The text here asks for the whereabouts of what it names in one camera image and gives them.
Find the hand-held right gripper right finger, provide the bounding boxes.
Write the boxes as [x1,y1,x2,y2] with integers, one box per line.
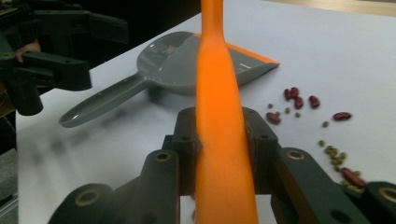
[242,106,372,224]

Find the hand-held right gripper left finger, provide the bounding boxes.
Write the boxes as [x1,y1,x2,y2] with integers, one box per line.
[113,106,204,224]

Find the orange brush with grey bristles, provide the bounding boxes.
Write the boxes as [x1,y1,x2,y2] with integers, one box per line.
[193,0,260,224]

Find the small green beans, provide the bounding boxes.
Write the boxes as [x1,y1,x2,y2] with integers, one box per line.
[266,103,362,191]

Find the grey dustpan with orange lip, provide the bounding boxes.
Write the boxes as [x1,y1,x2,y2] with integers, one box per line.
[59,31,280,129]

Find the red kidney beans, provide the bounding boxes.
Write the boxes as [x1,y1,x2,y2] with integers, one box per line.
[265,87,368,189]

